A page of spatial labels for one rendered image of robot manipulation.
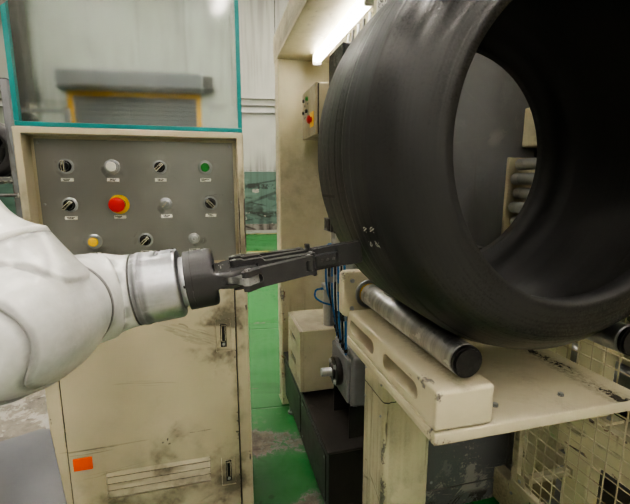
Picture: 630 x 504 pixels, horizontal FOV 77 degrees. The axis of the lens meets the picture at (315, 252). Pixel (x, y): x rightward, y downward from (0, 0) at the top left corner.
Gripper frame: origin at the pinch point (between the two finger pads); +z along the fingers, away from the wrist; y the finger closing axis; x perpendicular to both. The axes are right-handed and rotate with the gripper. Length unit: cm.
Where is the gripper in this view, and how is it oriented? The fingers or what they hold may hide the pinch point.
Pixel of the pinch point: (336, 254)
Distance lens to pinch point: 55.4
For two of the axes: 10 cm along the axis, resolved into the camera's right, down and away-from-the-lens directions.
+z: 9.6, -1.6, 2.2
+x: 1.2, 9.7, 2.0
